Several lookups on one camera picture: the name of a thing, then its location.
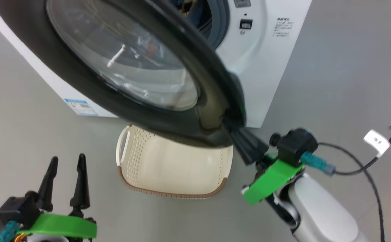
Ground white cable tag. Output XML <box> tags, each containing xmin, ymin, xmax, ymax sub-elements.
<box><xmin>364</xmin><ymin>129</ymin><xmax>391</xmax><ymax>159</ymax></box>

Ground white washing machine body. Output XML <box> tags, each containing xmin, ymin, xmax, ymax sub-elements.
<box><xmin>0</xmin><ymin>0</ymin><xmax>313</xmax><ymax>129</ymax></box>

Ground teal cable connector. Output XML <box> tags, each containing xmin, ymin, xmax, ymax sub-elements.
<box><xmin>301</xmin><ymin>151</ymin><xmax>336</xmax><ymax>177</ymax></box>
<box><xmin>0</xmin><ymin>220</ymin><xmax>21</xmax><ymax>242</ymax></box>

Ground cream perforated laundry basket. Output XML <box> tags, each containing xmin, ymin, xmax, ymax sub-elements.
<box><xmin>116</xmin><ymin>124</ymin><xmax>234</xmax><ymax>199</ymax></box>

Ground blue energy label sticker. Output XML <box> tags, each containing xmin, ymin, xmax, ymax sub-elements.
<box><xmin>64</xmin><ymin>98</ymin><xmax>99</xmax><ymax>117</ymax></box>

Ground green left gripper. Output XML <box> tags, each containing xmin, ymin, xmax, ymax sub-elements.
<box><xmin>17</xmin><ymin>154</ymin><xmax>98</xmax><ymax>241</ymax></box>

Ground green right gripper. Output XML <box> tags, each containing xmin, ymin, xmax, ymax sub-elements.
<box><xmin>231</xmin><ymin>127</ymin><xmax>305</xmax><ymax>205</ymax></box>

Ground black round washer door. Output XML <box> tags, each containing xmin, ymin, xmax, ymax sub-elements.
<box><xmin>0</xmin><ymin>0</ymin><xmax>246</xmax><ymax>148</ymax></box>

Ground blue and cream garment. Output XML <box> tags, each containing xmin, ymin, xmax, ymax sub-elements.
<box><xmin>179</xmin><ymin>0</ymin><xmax>213</xmax><ymax>26</ymax></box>

